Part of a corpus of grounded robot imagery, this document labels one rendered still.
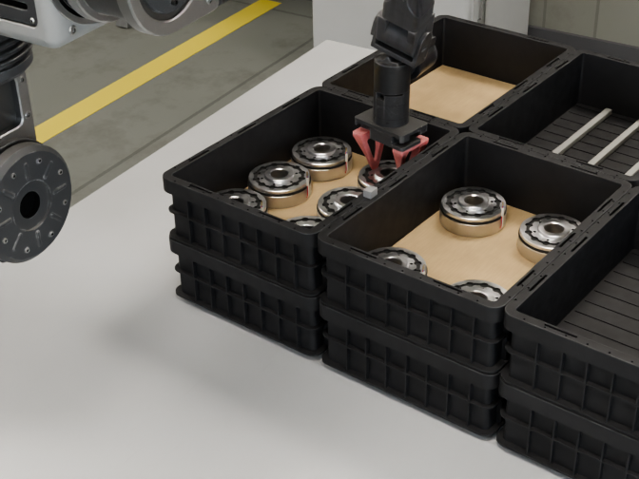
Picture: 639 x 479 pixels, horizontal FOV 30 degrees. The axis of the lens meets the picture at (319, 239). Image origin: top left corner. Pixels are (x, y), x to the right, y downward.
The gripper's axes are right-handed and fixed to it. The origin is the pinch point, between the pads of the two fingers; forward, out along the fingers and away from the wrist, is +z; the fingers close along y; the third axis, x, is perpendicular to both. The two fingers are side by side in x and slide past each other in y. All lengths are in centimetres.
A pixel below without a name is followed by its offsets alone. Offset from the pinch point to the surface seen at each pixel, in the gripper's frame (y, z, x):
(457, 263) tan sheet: -21.6, 4.1, 9.1
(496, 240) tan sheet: -22.1, 3.9, 0.2
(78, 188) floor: 165, 87, -47
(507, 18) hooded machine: 114, 61, -195
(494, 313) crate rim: -40.4, -4.9, 26.0
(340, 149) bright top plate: 11.9, 0.9, -1.1
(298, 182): 9.8, 1.3, 11.3
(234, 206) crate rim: 2.9, -5.3, 31.2
